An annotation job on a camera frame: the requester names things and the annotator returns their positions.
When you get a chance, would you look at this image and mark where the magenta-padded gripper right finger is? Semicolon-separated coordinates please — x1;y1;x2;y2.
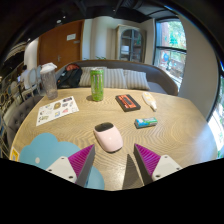
121;143;183;191

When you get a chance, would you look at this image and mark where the brown curved sofa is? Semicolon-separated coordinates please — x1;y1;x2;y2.
56;59;179;97

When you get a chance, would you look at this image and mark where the clear shaker bottle white lid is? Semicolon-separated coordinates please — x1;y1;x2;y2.
39;62;59;100

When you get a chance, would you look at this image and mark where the black-framed window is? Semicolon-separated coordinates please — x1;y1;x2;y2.
153;18;188;89

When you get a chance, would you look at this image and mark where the white sticker sheet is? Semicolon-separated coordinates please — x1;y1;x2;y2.
35;95;80;127

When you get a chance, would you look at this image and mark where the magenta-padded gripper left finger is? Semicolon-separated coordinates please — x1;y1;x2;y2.
45;143;97;188

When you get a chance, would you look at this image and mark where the green drink can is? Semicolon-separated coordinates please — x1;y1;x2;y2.
89;67;105;102

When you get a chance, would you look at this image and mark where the white tube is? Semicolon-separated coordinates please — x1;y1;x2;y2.
141;91;158;112

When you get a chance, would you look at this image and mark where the black and orange flat box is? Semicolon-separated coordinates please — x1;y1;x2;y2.
115;93;142;113

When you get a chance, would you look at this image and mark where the black backpack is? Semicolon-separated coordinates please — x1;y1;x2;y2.
56;63;83;89

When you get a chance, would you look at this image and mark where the striped cushion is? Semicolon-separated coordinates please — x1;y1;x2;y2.
78;66;108;88
103;68;128;90
123;69;151;91

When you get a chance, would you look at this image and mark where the yellow sticker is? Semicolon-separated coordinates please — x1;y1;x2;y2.
9;147;21;163

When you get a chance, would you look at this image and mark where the pink and black computer mouse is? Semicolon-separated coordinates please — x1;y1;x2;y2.
93;122;124;153

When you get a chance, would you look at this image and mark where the grey glass-door cabinet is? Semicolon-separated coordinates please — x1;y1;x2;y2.
115;24;147;64

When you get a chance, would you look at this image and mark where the grey tufted chair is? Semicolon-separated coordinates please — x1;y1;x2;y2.
1;94;44;148

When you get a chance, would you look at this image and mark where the group of white-framed chairs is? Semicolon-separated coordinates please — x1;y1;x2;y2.
8;64;43;101

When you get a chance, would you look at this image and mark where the brown wooden door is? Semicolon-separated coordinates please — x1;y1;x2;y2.
37;19;85;69

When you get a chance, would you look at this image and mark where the small green and blue pack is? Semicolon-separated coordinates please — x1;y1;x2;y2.
134;116;159;130

